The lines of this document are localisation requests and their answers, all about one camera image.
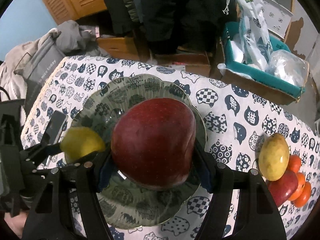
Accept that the orange tangerine back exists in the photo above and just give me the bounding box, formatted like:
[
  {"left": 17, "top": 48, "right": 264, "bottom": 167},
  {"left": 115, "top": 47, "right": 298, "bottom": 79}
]
[{"left": 287, "top": 155, "right": 302, "bottom": 173}]

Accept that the large red apple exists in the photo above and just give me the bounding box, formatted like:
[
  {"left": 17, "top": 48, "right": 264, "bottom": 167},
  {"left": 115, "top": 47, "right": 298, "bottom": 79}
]
[{"left": 111, "top": 98, "right": 196, "bottom": 190}]

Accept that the orange tangerine with stem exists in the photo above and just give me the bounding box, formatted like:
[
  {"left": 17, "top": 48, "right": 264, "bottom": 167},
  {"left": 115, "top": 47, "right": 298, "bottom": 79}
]
[{"left": 288, "top": 172, "right": 305, "bottom": 202}]

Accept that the person's left hand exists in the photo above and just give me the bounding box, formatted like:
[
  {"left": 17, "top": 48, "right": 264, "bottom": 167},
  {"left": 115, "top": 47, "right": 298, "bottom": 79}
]
[{"left": 4, "top": 210, "right": 29, "bottom": 239}]

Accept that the grey tote bag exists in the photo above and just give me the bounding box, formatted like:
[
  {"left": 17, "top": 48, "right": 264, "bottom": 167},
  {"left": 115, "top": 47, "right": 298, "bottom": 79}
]
[{"left": 14, "top": 39, "right": 65, "bottom": 115}]

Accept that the grey clothes pile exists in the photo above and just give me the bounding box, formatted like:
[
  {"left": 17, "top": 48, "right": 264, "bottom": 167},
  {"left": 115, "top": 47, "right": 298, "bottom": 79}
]
[{"left": 0, "top": 19, "right": 111, "bottom": 126}]

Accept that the green glass bowl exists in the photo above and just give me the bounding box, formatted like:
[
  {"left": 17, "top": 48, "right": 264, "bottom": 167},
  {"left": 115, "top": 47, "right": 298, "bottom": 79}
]
[{"left": 60, "top": 74, "right": 206, "bottom": 229}]

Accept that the cat pattern tablecloth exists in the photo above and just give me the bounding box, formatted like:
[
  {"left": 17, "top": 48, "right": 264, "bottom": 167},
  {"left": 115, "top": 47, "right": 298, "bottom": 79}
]
[{"left": 20, "top": 55, "right": 320, "bottom": 240}]

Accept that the black hanging coat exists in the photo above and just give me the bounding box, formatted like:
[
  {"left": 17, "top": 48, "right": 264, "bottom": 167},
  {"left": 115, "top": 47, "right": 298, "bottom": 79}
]
[{"left": 104, "top": 0, "right": 237, "bottom": 55}]

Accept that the brown cardboard box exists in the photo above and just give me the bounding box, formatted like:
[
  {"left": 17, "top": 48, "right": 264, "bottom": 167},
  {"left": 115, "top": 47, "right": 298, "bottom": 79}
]
[{"left": 150, "top": 51, "right": 211, "bottom": 77}]

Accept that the clear plastic bag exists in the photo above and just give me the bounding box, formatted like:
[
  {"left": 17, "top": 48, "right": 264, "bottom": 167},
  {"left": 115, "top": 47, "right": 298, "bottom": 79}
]
[{"left": 266, "top": 49, "right": 310, "bottom": 88}]

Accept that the white printed rice bag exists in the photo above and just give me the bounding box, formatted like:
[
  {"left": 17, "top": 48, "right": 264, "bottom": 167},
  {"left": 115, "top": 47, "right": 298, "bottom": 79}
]
[{"left": 236, "top": 0, "right": 273, "bottom": 62}]

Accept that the white patterned drawer box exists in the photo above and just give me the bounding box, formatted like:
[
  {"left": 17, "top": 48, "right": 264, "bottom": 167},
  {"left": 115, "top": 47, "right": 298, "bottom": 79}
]
[{"left": 263, "top": 0, "right": 293, "bottom": 39}]

